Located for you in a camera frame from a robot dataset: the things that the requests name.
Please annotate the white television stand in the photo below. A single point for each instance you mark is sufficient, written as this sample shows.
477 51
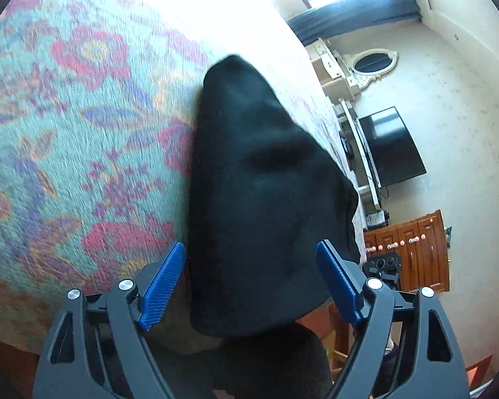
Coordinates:
364 162

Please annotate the bed with floral bedspread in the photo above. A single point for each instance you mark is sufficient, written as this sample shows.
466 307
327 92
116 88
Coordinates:
66 133

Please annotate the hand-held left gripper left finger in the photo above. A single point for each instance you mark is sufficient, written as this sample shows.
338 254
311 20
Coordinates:
164 286

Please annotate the brown wooden cabinet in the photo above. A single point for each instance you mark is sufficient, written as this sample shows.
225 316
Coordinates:
416 249

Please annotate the black pants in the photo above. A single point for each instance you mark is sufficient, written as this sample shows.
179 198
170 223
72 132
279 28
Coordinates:
266 195

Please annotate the small blue white box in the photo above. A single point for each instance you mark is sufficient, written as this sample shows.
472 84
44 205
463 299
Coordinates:
376 219

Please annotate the black set-top box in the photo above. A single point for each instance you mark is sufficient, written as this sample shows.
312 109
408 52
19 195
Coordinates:
349 149

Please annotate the cream vanity table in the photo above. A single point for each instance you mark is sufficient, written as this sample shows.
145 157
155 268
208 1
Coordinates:
330 70

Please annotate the oval vanity mirror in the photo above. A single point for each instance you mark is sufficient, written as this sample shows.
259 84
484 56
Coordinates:
372 61

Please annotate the black television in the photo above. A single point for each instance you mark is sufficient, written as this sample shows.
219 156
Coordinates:
393 147

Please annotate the dark blue curtain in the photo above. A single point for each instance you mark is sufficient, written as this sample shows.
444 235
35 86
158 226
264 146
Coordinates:
357 8

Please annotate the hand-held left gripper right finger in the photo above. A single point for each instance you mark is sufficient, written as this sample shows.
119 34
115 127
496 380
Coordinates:
337 282

